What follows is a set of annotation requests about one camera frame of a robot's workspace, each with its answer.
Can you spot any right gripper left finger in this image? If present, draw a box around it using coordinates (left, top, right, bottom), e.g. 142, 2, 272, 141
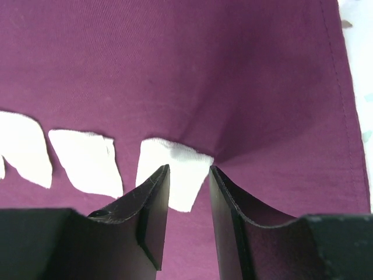
88, 164, 170, 271

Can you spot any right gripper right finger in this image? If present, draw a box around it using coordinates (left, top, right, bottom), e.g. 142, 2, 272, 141
209, 166, 300, 279

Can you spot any white gauze pad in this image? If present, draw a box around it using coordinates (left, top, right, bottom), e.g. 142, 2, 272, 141
1, 111, 52, 188
48, 129, 124, 198
136, 138, 214, 212

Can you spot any purple cloth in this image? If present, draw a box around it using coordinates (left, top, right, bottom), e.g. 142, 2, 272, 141
1, 1, 372, 279

